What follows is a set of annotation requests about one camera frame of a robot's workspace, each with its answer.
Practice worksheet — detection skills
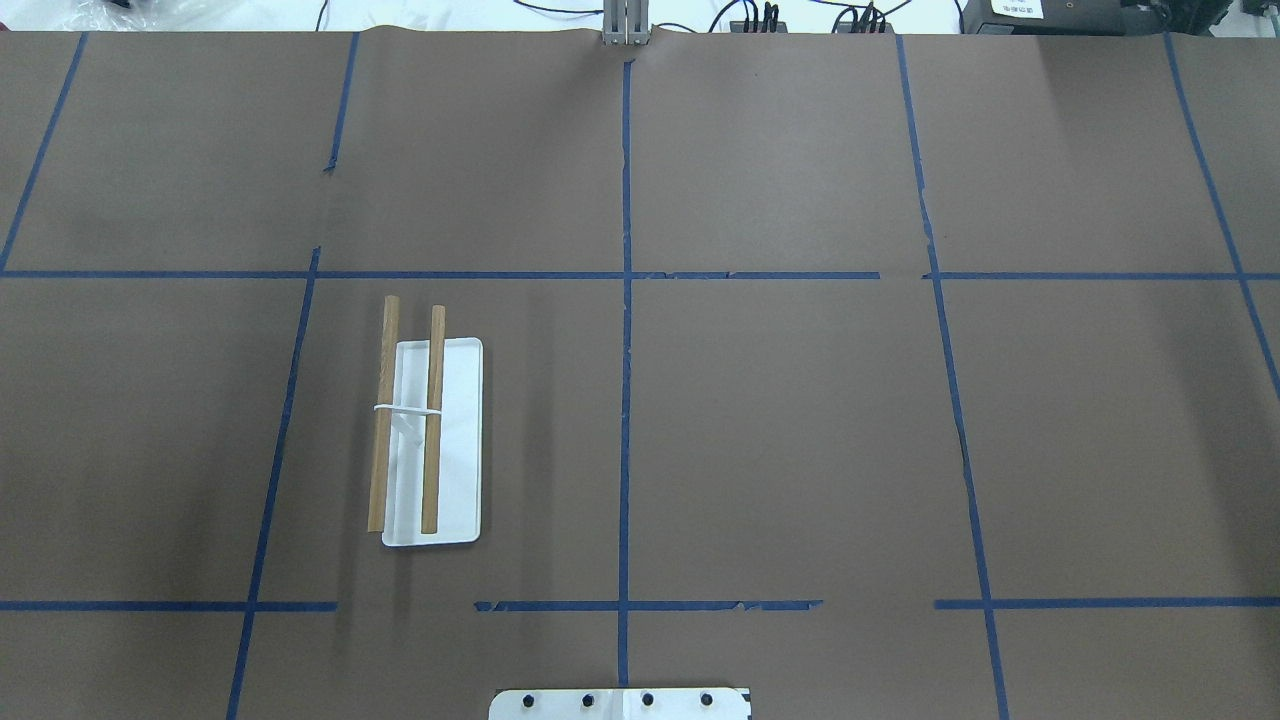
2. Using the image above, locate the white towel rack base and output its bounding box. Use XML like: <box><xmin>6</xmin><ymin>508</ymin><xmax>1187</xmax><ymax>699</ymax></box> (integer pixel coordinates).
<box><xmin>376</xmin><ymin>338</ymin><xmax>484</xmax><ymax>548</ymax></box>

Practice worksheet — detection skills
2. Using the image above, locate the outer wooden rack rod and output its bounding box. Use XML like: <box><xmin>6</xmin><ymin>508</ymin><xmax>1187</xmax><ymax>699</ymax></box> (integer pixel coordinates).
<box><xmin>367</xmin><ymin>295</ymin><xmax>401</xmax><ymax>533</ymax></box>

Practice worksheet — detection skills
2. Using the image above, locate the wooden rack rod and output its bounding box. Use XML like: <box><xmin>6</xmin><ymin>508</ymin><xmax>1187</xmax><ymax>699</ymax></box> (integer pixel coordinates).
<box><xmin>367</xmin><ymin>295</ymin><xmax>401</xmax><ymax>533</ymax></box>
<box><xmin>420</xmin><ymin>305</ymin><xmax>447</xmax><ymax>534</ymax></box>

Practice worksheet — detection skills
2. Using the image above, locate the inner wooden rack rod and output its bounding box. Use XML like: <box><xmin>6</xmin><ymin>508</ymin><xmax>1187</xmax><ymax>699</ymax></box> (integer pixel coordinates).
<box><xmin>420</xmin><ymin>305</ymin><xmax>447</xmax><ymax>534</ymax></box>

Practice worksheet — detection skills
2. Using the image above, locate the brown paper table cover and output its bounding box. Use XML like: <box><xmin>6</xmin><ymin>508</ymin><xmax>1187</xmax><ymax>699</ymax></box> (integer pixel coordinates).
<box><xmin>3</xmin><ymin>27</ymin><xmax>1277</xmax><ymax>719</ymax></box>

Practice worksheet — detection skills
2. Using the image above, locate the left orange black usb hub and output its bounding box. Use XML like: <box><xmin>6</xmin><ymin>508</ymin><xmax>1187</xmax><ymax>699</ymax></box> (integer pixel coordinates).
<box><xmin>727</xmin><ymin>1</ymin><xmax>787</xmax><ymax>35</ymax></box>

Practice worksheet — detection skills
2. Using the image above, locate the orange black usb hub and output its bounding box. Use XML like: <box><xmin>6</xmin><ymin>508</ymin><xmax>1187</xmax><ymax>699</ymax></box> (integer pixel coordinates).
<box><xmin>727</xmin><ymin>1</ymin><xmax>787</xmax><ymax>35</ymax></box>
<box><xmin>829</xmin><ymin>3</ymin><xmax>890</xmax><ymax>35</ymax></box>

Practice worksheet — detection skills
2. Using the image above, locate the right orange black usb hub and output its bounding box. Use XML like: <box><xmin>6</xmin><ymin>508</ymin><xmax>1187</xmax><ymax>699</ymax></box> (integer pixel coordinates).
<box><xmin>829</xmin><ymin>3</ymin><xmax>890</xmax><ymax>35</ymax></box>

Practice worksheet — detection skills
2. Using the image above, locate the black computer box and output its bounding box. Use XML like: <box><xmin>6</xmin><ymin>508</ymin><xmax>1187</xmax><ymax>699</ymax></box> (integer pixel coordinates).
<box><xmin>961</xmin><ymin>1</ymin><xmax>1231</xmax><ymax>36</ymax></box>

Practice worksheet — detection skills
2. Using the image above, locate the aluminium frame post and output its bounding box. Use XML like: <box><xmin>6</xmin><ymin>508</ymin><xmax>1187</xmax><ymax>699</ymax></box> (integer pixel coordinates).
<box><xmin>602</xmin><ymin>0</ymin><xmax>652</xmax><ymax>47</ymax></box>

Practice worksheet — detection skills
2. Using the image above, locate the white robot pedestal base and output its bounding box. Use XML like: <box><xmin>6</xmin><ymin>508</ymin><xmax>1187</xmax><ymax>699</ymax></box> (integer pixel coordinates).
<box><xmin>488</xmin><ymin>687</ymin><xmax>753</xmax><ymax>719</ymax></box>

